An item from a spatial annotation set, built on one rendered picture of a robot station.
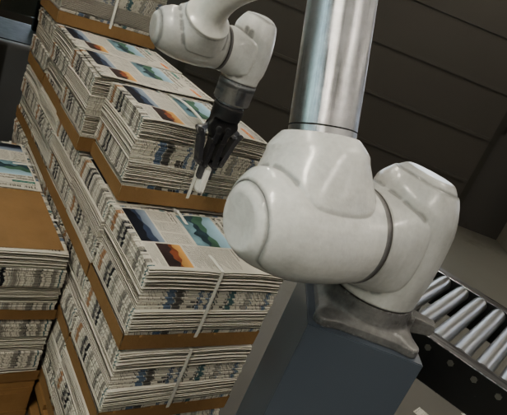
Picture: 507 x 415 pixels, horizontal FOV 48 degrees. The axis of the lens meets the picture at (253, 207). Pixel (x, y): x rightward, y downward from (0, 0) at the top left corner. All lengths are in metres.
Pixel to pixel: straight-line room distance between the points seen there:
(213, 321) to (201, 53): 0.63
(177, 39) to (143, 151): 0.33
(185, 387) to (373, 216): 0.86
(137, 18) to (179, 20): 1.05
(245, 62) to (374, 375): 0.71
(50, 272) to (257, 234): 1.02
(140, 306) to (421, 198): 0.68
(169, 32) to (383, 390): 0.79
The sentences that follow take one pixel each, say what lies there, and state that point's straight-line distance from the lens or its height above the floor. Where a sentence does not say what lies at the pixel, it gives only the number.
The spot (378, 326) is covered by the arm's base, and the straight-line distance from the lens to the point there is 0.95.
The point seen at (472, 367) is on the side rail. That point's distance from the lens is 1.55.
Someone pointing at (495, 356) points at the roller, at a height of 0.80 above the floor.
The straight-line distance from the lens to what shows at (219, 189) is 1.55.
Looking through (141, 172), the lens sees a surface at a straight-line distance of 1.44.
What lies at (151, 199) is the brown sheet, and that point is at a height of 0.85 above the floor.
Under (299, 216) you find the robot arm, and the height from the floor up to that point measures 1.20.
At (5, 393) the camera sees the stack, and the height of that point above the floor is 0.10.
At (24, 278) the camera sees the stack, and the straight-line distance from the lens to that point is 1.66.
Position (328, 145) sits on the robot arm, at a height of 1.28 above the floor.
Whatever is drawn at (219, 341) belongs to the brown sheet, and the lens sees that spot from 1.46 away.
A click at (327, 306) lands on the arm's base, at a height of 1.02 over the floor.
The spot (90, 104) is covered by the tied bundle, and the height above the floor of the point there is 0.98.
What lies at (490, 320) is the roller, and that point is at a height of 0.80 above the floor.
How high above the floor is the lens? 1.44
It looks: 20 degrees down
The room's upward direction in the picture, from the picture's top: 22 degrees clockwise
